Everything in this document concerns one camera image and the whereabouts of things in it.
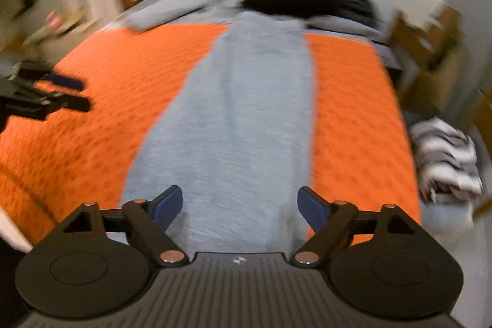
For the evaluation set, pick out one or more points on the folded grey cloth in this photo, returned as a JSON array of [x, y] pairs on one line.
[[173, 9]]

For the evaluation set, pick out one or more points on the grey pants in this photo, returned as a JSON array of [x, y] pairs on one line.
[[238, 120]]

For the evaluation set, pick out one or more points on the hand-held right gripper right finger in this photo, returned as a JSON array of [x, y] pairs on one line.
[[313, 209]]

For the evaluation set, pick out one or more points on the orange patterned mat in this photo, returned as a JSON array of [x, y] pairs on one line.
[[96, 101]]

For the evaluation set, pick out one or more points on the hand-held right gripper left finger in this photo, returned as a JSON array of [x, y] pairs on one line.
[[169, 205]]

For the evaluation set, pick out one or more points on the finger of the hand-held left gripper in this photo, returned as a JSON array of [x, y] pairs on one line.
[[65, 82], [73, 104]]

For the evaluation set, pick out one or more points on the cardboard box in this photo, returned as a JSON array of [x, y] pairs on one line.
[[434, 70]]

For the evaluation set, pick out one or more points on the white cloth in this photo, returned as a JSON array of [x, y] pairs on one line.
[[422, 1]]

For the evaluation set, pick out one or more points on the striped shirt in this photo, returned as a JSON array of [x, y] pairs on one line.
[[442, 155]]

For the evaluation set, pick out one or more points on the pink kettlebell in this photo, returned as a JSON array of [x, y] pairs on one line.
[[54, 20]]

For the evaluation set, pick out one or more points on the folded dark grey garment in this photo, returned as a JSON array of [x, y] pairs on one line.
[[357, 3]]

